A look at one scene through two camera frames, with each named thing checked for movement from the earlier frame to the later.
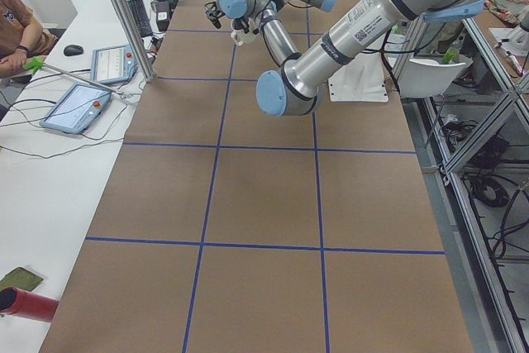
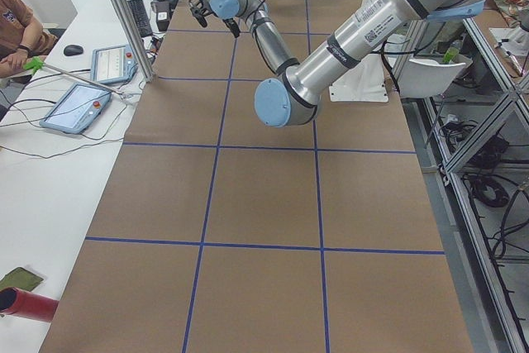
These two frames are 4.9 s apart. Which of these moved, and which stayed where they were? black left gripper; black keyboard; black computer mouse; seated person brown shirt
Moved: black left gripper
Stayed: black keyboard; seated person brown shirt; black computer mouse
